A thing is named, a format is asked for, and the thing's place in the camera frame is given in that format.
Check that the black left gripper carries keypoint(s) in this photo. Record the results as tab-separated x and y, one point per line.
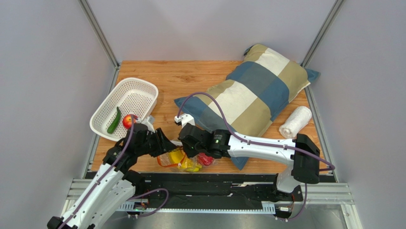
163	145

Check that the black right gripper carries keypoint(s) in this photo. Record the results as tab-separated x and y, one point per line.
187	139

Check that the clear orange zip top bag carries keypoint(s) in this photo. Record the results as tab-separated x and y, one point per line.
163	160

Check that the red fake apple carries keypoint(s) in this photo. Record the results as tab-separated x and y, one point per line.
128	120

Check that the green fake chili pepper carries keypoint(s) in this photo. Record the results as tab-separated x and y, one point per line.
112	127

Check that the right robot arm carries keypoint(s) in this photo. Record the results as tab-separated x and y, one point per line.
300	155

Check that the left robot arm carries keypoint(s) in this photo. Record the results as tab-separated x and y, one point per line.
114	182

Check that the yellow fake banana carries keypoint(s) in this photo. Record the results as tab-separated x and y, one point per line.
180	161

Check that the white perforated plastic basket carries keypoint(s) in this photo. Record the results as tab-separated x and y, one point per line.
132	96

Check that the blue beige checkered pillow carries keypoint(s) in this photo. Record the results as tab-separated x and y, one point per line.
252	96

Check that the rolled white towel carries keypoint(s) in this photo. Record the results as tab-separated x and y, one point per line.
297	120

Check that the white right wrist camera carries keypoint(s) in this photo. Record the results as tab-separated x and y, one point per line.
184	119

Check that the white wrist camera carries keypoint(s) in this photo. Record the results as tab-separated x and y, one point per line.
148	121
184	119

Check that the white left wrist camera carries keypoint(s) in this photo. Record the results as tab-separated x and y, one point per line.
148	121

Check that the white slotted cable duct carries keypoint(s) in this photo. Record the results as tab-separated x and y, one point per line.
262	207

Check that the left aluminium frame post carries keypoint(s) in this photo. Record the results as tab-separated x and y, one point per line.
85	5

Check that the aluminium frame post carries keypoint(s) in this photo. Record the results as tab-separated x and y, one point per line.
334	11
85	5

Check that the right aluminium frame post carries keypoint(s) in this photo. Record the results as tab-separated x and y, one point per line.
334	11

